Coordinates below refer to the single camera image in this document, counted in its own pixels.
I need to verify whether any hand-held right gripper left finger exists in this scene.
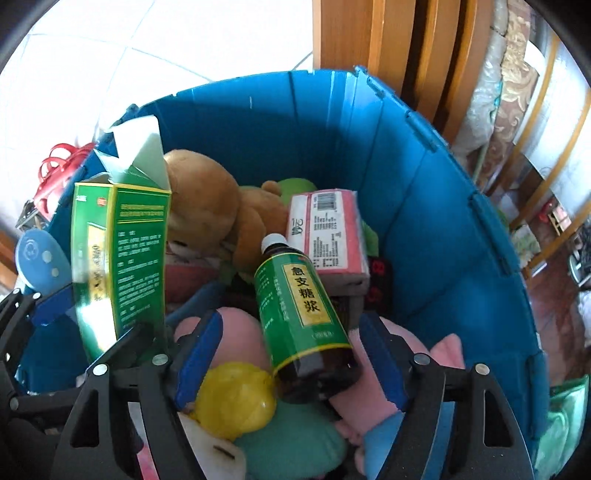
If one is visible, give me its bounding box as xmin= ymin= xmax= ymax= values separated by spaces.
xmin=55 ymin=309 xmax=225 ymax=480

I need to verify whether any pink pig plush blue shirt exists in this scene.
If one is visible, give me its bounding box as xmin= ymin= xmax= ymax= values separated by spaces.
xmin=332 ymin=318 xmax=465 ymax=480

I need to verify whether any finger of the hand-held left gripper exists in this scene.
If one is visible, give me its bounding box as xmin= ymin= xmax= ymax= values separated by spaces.
xmin=0 ymin=285 xmax=77 ymax=352
xmin=85 ymin=323 xmax=155 ymax=377

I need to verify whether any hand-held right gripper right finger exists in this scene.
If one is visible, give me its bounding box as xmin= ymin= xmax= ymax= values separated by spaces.
xmin=359 ymin=311 xmax=525 ymax=480

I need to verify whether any brown bear plush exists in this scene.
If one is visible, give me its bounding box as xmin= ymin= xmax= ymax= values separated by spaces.
xmin=164 ymin=149 xmax=289 ymax=282

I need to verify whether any brown syrup bottle green label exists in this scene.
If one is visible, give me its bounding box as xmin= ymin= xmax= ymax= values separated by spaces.
xmin=254 ymin=234 xmax=361 ymax=398

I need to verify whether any blue plastic storage crate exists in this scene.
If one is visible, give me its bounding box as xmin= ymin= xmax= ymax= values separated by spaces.
xmin=16 ymin=66 xmax=550 ymax=462

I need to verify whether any yellow plastic ball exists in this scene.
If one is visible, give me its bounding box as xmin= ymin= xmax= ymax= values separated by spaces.
xmin=191 ymin=362 xmax=278 ymax=439

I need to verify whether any pink wrapped pack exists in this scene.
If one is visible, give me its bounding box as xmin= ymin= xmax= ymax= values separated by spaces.
xmin=286 ymin=188 xmax=371 ymax=296

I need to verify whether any red bear-face suitcase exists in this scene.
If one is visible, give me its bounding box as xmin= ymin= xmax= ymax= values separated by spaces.
xmin=37 ymin=143 xmax=95 ymax=222

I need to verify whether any black box with metal clasp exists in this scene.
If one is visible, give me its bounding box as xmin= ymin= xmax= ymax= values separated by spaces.
xmin=16 ymin=198 xmax=51 ymax=232

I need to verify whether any rolled patterned carpet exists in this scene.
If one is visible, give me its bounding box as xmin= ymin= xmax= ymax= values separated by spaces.
xmin=450 ymin=0 xmax=541 ymax=185

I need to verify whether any pink pig plush teal shirt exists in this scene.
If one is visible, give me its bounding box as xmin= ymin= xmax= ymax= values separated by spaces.
xmin=173 ymin=308 xmax=352 ymax=480

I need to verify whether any green medicine box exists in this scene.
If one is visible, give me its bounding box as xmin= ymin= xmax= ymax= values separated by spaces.
xmin=71 ymin=115 xmax=172 ymax=365

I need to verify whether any frosted glass sliding door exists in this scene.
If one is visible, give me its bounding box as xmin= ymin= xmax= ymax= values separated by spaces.
xmin=508 ymin=32 xmax=591 ymax=278

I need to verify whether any wooden door frame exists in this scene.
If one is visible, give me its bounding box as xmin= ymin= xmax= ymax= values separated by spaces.
xmin=311 ymin=0 xmax=495 ymax=144

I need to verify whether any green plastic bag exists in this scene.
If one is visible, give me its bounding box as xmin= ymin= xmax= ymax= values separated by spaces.
xmin=536 ymin=376 xmax=578 ymax=480

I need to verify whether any light blue three-blade toy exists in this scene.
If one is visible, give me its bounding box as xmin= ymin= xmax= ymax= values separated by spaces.
xmin=15 ymin=229 xmax=74 ymax=294

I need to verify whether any black printed cloth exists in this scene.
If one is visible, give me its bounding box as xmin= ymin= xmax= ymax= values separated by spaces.
xmin=365 ymin=258 xmax=393 ymax=315

